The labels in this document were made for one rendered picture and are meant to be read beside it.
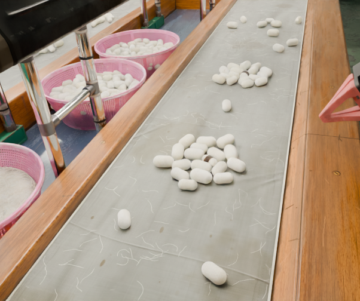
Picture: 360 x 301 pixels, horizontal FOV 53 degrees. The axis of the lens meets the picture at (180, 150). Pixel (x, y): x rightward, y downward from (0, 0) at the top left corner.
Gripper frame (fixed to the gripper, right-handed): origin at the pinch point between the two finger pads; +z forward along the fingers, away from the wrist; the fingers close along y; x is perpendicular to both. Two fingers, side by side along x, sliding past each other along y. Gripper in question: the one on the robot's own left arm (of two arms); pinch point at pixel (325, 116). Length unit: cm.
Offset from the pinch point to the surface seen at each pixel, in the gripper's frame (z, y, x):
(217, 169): 16.1, 9.4, -5.2
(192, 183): 18.3, 13.6, -7.0
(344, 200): 1.2, 13.0, 6.4
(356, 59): 28, -251, 88
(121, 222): 23.7, 24.1, -11.9
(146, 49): 45, -47, -27
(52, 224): 30.1, 27.5, -18.1
